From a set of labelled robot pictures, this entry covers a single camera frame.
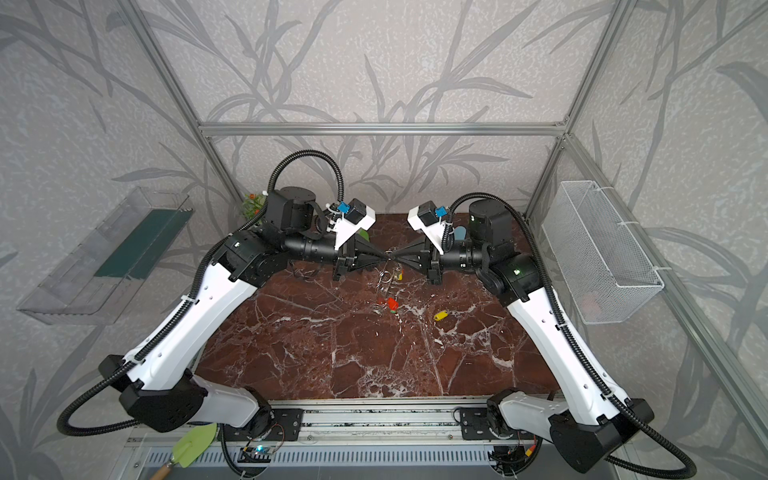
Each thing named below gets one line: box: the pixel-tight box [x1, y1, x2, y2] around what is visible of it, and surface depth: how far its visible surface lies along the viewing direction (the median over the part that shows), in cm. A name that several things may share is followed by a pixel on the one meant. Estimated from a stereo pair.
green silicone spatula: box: [150, 422, 218, 480], surface depth 72 cm
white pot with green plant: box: [242, 191, 269, 220], surface depth 104 cm
